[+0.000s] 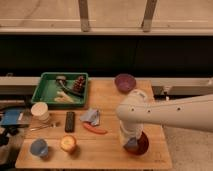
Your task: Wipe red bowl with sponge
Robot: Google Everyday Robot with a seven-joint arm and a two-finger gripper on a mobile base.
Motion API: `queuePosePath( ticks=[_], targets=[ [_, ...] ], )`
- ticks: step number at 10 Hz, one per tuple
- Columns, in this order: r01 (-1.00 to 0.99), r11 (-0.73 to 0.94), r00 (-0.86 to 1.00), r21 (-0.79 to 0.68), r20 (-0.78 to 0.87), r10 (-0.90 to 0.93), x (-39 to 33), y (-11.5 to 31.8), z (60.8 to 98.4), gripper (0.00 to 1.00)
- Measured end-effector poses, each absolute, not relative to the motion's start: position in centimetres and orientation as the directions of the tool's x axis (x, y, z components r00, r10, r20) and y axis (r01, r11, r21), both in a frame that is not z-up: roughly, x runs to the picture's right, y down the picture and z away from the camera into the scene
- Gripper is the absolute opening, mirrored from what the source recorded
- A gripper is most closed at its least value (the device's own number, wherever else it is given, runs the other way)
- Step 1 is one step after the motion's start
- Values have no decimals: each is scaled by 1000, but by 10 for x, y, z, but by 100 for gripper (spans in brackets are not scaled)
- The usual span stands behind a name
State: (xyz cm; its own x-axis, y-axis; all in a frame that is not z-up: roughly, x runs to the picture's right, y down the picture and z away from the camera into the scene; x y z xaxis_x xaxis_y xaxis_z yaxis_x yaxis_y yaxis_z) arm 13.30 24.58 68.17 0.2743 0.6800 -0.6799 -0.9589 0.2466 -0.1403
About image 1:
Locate left metal frame post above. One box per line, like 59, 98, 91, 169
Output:
78, 0, 90, 32

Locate metal spoon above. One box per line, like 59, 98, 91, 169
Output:
30, 122, 58, 131

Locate beige item in tray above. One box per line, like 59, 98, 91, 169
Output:
54, 91, 74, 103

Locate blue box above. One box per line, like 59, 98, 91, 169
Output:
0, 109, 23, 126

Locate metal frame post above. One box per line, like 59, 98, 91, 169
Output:
141, 0, 157, 32
78, 0, 90, 32

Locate blue grey sponge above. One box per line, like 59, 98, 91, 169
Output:
124, 137, 138, 149

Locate black remote control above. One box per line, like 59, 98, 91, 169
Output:
65, 112, 75, 133

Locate purple bowl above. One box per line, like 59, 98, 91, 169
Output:
114, 73, 136, 93

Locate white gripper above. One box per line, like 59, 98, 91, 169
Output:
119, 121, 143, 146

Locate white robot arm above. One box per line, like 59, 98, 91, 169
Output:
116, 89, 213, 146

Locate pine cone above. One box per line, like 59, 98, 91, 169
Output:
72, 76, 86, 93

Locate black handled brush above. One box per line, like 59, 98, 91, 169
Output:
56, 75, 82, 97

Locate yellow orange cup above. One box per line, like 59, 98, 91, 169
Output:
60, 135, 77, 153

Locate right metal frame post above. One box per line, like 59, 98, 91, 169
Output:
141, 0, 157, 32

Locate blue cup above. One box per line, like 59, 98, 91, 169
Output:
30, 139, 48, 157

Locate white paper cup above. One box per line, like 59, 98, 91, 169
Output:
31, 102, 50, 123

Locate red orange carrot toy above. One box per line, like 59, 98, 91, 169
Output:
82, 122, 108, 134

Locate dark red bowl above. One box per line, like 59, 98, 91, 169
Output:
123, 133, 149, 155

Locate grey blue cloth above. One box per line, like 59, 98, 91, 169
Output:
80, 108, 100, 126

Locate green plastic tray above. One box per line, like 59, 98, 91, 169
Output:
31, 72, 88, 109

